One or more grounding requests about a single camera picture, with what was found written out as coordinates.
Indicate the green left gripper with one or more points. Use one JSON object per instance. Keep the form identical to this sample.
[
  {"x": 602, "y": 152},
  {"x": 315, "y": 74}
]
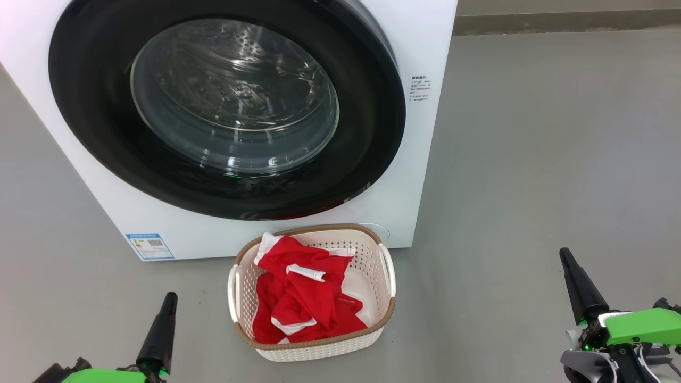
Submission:
[{"x": 106, "y": 376}]

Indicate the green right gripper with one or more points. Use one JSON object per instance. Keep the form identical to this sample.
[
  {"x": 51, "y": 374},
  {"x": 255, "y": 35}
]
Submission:
[{"x": 644, "y": 327}]

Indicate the washing machine door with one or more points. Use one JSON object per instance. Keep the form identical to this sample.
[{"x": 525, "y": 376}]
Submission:
[{"x": 90, "y": 106}]

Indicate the white washing machine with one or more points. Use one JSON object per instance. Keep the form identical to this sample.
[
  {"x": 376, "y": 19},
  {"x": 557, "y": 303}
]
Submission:
[{"x": 425, "y": 175}]

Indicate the cream perforated laundry basket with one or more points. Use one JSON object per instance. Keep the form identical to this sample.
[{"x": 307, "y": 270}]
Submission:
[{"x": 372, "y": 266}]

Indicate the blue energy label sticker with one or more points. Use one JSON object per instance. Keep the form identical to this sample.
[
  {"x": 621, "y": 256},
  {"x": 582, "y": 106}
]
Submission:
[{"x": 150, "y": 246}]

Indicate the round white filter cover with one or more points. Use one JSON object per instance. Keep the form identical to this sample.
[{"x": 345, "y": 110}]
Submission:
[{"x": 380, "y": 231}]

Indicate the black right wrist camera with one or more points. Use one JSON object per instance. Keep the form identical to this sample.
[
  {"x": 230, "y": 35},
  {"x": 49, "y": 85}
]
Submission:
[{"x": 669, "y": 306}]

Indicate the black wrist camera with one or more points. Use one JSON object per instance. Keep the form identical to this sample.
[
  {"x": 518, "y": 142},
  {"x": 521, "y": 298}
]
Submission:
[
  {"x": 56, "y": 372},
  {"x": 669, "y": 306}
]

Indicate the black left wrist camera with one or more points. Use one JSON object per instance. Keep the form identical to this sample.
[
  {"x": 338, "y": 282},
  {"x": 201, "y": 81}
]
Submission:
[{"x": 56, "y": 372}]

